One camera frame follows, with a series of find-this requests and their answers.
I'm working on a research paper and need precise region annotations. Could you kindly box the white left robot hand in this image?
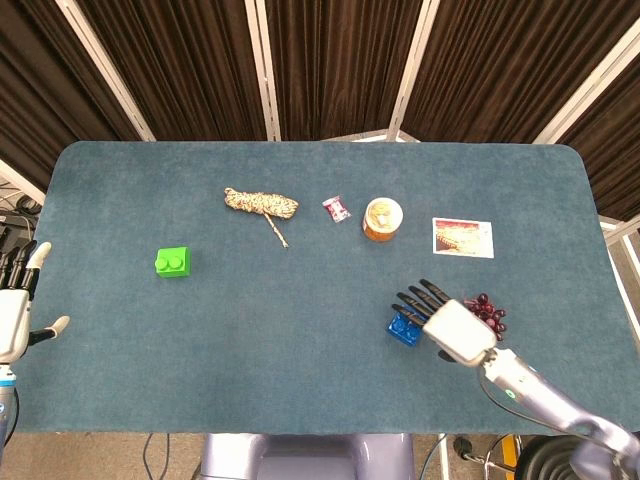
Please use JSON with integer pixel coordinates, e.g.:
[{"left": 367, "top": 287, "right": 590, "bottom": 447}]
[{"left": 0, "top": 239, "right": 71, "bottom": 365}]

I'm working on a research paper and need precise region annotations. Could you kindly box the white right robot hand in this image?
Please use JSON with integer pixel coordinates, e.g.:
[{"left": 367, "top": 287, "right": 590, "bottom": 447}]
[{"left": 391, "top": 278, "right": 500, "bottom": 369}]

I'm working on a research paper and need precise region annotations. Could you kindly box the blue toy block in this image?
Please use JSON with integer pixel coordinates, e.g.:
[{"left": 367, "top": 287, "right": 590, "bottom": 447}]
[{"left": 385, "top": 310, "right": 426, "bottom": 347}]

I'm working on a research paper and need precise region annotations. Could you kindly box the green toy block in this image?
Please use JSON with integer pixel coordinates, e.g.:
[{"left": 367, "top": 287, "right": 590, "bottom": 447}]
[{"left": 153, "top": 246, "right": 193, "bottom": 278}]

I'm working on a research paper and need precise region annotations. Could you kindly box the bunch of dark red grapes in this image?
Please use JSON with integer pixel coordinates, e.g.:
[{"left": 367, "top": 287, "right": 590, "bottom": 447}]
[{"left": 463, "top": 292, "right": 508, "bottom": 342}]

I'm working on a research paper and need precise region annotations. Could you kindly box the printed photo card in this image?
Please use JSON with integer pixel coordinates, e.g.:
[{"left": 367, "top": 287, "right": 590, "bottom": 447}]
[{"left": 431, "top": 217, "right": 495, "bottom": 260}]

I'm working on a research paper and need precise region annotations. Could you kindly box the clear jar of rubber bands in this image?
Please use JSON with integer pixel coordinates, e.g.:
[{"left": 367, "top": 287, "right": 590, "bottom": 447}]
[{"left": 361, "top": 196, "right": 404, "bottom": 244}]

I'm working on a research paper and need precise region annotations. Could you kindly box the small red snack packet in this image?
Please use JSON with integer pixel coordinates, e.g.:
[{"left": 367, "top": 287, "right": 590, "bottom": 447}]
[{"left": 322, "top": 195, "right": 352, "bottom": 224}]

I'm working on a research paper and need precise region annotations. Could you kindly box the blue felt table cover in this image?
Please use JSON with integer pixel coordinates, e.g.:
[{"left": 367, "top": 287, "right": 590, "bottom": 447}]
[{"left": 9, "top": 140, "right": 632, "bottom": 435}]

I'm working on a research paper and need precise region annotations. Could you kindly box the lavender robot torso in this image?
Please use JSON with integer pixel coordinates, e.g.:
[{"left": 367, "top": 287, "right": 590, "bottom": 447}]
[{"left": 199, "top": 432, "right": 416, "bottom": 480}]

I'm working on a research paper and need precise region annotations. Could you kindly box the black plug with cable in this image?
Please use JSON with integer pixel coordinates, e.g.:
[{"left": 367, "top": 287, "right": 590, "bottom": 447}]
[{"left": 453, "top": 436, "right": 519, "bottom": 474}]

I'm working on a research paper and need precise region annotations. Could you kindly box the white floor cable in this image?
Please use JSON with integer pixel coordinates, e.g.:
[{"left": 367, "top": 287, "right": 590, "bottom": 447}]
[{"left": 418, "top": 433, "right": 447, "bottom": 480}]

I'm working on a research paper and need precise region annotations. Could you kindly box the black corrugated hose coil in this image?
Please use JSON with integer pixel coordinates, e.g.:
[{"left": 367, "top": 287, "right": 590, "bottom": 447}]
[{"left": 514, "top": 434, "right": 581, "bottom": 480}]

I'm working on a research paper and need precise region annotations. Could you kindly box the black floor cable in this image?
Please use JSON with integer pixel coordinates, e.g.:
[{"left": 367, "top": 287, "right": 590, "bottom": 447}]
[{"left": 142, "top": 433, "right": 171, "bottom": 480}]

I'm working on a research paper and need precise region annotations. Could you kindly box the braided beige rope bundle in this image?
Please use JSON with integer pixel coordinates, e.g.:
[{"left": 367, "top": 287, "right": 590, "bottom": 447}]
[{"left": 223, "top": 186, "right": 300, "bottom": 250}]

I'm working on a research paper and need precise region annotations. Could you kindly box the brown folding screen white frame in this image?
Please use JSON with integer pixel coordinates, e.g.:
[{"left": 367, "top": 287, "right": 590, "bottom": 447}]
[{"left": 0, "top": 0, "right": 640, "bottom": 231}]

